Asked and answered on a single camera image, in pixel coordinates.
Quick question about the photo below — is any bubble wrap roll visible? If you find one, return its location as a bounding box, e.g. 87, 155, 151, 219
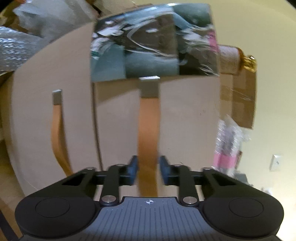
0, 26, 48, 72

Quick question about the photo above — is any white wall switch plate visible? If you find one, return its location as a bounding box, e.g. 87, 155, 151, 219
269, 154, 283, 172

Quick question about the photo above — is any amber bottle gold cap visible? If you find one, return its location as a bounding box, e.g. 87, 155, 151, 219
218, 45, 257, 75

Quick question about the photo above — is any anime poster on drawer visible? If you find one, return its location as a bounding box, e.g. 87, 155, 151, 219
90, 3, 219, 82

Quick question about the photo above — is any pink wrapped plastic packet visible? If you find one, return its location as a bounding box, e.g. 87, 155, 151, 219
213, 115, 250, 176

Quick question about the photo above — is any wooden drawer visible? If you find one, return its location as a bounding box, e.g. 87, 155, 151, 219
92, 75, 221, 197

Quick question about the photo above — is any brown cardboard box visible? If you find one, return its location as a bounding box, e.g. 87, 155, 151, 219
220, 69, 257, 129

